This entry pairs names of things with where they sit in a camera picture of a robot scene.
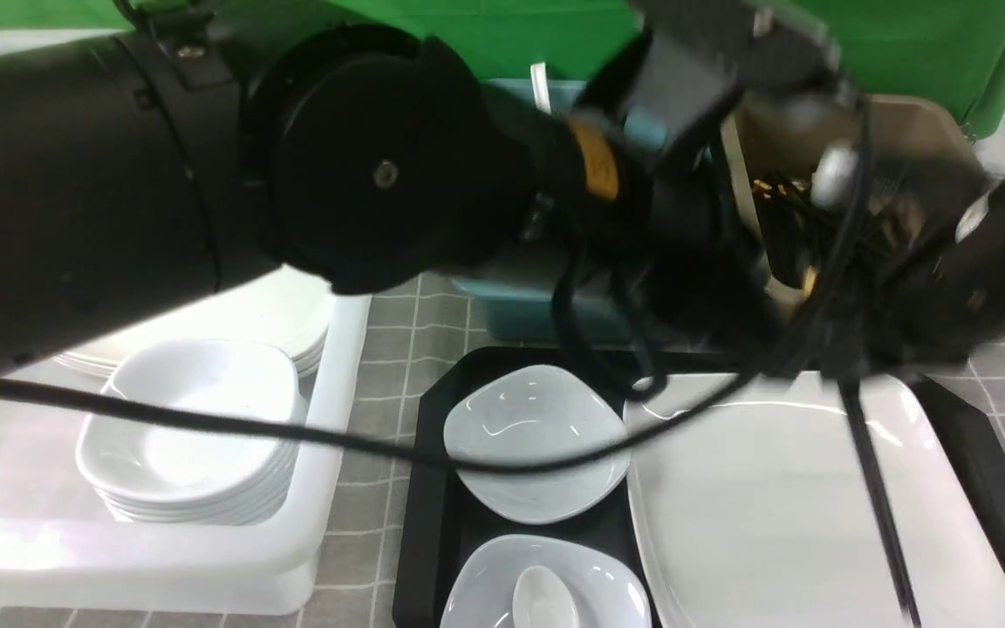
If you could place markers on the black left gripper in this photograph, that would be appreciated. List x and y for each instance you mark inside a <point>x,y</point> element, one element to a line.
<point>654,243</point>

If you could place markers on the black chopstick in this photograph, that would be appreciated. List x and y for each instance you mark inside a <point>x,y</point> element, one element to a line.
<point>880,501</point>

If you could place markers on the large white rectangular plate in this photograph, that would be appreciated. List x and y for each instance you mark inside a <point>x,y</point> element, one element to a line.
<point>756,515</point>

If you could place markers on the white bowl with spoon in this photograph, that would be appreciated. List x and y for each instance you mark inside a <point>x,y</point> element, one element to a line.
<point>606,593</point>

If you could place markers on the white ceramic spoon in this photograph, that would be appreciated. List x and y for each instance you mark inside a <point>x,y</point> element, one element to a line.
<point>541,599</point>

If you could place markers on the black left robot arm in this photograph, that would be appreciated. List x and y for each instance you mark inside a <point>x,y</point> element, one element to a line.
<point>133,182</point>

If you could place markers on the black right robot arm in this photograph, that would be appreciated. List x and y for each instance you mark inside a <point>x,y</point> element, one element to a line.
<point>943,294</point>

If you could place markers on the pile of black chopsticks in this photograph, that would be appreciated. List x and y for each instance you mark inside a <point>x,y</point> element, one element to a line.
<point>797,235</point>

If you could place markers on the brown plastic bin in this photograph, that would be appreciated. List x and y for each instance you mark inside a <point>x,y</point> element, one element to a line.
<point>846,158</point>

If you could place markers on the teal plastic bin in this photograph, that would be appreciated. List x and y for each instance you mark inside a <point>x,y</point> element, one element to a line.
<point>513,304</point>

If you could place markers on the green backdrop cloth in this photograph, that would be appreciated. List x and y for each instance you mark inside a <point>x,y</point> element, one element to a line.
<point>951,53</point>

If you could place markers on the stack of white square plates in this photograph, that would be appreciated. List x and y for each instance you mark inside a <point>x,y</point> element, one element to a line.
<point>286,309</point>

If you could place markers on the stack of white bowls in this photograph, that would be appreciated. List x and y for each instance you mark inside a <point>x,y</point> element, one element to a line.
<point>149,474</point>

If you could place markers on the large white plastic tub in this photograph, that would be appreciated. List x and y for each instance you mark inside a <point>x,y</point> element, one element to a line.
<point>61,548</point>

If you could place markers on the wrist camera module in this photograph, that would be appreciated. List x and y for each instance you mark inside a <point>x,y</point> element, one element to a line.
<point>692,62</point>

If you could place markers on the upright white spoon handle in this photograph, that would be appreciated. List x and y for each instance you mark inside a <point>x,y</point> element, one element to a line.
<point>540,87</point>

